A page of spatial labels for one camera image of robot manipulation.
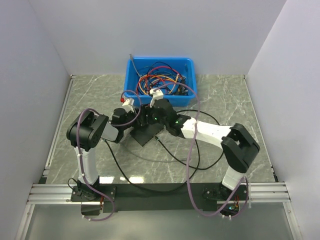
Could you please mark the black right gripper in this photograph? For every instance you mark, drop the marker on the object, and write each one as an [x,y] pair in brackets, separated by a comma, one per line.
[153,108]

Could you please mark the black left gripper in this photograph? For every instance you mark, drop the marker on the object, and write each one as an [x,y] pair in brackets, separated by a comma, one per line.
[138,124]

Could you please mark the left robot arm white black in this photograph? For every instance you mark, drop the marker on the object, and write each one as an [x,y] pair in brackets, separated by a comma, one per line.
[89,128]

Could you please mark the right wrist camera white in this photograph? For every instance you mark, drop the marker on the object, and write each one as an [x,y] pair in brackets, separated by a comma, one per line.
[156,94]

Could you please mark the black box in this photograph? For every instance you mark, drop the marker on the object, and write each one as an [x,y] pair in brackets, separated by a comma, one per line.
[144,134]

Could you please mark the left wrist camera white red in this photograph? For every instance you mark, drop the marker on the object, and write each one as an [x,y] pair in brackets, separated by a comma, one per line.
[128,105]

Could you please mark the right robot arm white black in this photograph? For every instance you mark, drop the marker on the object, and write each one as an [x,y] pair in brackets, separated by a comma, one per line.
[239,147]

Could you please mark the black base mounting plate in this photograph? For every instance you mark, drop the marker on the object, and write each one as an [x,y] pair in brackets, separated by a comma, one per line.
[165,196]

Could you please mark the blue plastic bin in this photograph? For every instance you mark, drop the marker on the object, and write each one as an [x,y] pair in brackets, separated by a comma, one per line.
[175,76]

